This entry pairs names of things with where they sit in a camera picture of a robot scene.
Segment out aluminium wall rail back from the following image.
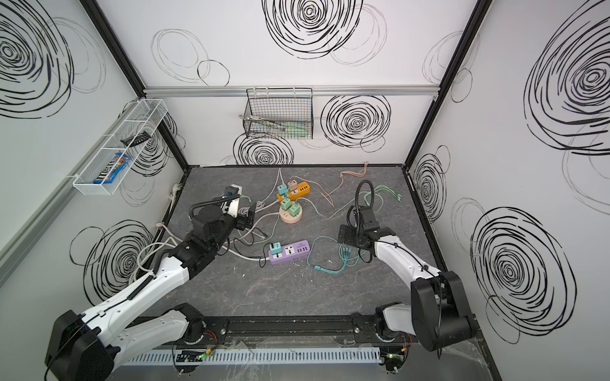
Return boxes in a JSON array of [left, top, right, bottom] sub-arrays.
[[144, 84, 440, 98]]

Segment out purple power strip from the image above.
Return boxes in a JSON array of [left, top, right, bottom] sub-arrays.
[[268, 240, 311, 264]]

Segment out white power cords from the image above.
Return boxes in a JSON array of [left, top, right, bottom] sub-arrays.
[[132, 183, 282, 282]]

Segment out green plug adapter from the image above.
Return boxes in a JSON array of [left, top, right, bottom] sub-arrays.
[[289, 203, 301, 217], [281, 198, 292, 211]]

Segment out aluminium wall rail left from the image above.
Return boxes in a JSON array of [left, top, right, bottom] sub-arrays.
[[1, 98, 141, 287]]

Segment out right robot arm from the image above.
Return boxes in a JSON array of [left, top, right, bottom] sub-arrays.
[[338, 225, 479, 352]]

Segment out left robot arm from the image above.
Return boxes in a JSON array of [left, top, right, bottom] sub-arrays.
[[44, 206, 255, 380]]

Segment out white wire shelf basket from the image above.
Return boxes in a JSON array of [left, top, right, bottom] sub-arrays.
[[72, 98, 168, 196]]

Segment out blue candy pack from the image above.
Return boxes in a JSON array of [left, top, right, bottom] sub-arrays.
[[93, 152, 131, 184]]

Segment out orange power strip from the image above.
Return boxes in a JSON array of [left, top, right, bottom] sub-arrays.
[[276, 182, 311, 203]]

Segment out pink charger plug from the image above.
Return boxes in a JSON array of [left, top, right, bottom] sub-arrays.
[[287, 180, 298, 191]]

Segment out aluminium wall rail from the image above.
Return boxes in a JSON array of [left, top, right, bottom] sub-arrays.
[[1, 98, 141, 287], [144, 84, 440, 98]]

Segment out teal multi-head cable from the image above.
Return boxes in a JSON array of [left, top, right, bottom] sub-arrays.
[[306, 237, 361, 276]]

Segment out teal charger with white cable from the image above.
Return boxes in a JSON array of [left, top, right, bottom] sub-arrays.
[[256, 168, 285, 211]]

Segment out black wire basket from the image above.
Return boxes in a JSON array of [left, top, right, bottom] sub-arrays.
[[242, 94, 314, 140]]

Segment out metal tongs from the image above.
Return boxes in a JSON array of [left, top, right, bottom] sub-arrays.
[[238, 114, 285, 131]]

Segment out white slotted cable duct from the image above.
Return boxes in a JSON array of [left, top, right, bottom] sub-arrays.
[[125, 347, 382, 367]]

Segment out round pink power strip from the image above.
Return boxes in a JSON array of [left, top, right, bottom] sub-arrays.
[[279, 208, 303, 225]]

